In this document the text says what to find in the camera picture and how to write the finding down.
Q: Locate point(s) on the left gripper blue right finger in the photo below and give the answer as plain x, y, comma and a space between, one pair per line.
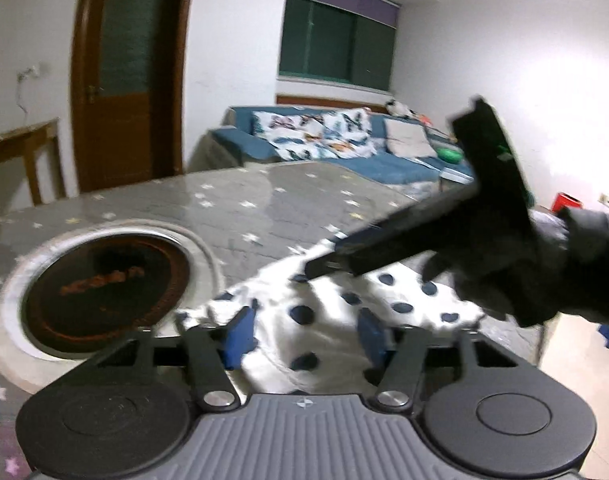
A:
374, 338

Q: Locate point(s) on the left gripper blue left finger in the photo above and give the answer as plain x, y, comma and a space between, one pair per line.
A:
238, 338

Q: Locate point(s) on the white polka dot garment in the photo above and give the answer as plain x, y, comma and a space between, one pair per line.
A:
305, 334

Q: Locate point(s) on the black gloved right hand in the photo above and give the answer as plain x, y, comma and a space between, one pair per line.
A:
561, 267

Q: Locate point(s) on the red box on floor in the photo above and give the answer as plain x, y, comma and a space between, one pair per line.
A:
563, 201

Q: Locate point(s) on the green ball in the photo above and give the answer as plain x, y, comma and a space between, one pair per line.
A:
450, 155

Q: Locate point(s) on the grey white cushion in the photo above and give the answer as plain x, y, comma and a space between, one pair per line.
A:
407, 139

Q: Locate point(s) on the blue sofa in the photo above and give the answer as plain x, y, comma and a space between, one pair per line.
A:
233, 144

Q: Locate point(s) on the round induction cooktop in table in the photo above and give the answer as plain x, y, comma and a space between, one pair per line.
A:
77, 293

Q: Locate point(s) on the butterfly print pillow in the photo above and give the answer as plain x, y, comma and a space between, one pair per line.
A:
342, 134

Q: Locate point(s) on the dark green window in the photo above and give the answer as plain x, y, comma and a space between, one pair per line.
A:
327, 43

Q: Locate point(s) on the brown wooden door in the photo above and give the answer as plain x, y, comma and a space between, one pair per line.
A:
126, 91

